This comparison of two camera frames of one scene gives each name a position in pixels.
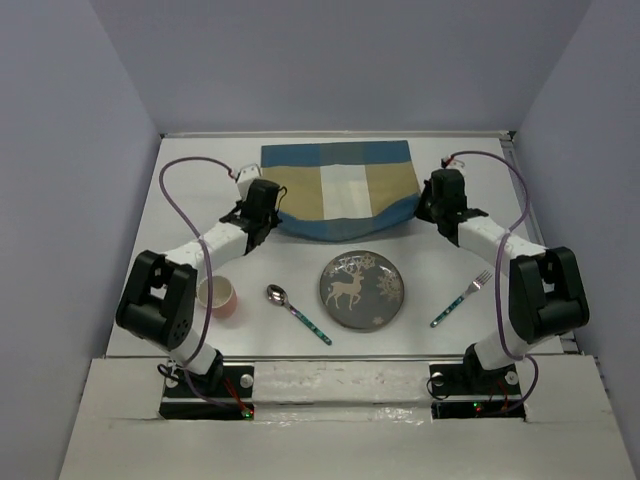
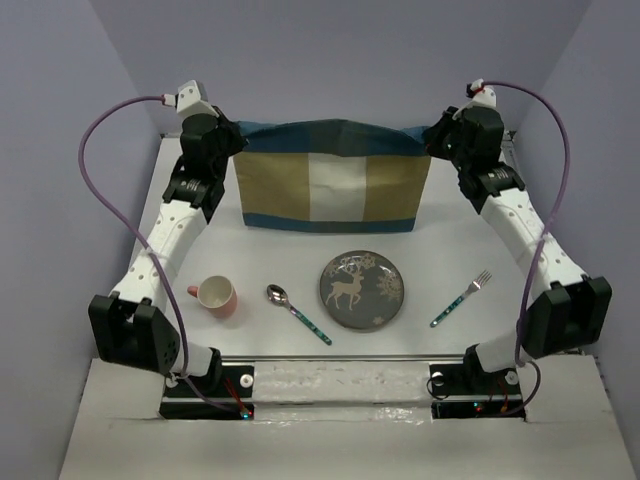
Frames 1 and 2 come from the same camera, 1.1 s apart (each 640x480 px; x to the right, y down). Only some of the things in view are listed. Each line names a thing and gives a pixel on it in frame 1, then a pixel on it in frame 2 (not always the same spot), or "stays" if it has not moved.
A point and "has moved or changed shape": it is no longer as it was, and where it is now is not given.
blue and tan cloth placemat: [342, 191] has moved or changed shape
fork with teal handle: [476, 285] stays
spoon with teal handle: [279, 296] stays
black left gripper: [273, 219] to [232, 129]
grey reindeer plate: [361, 290] stays
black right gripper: [420, 210] to [436, 133]
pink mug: [223, 296] stays
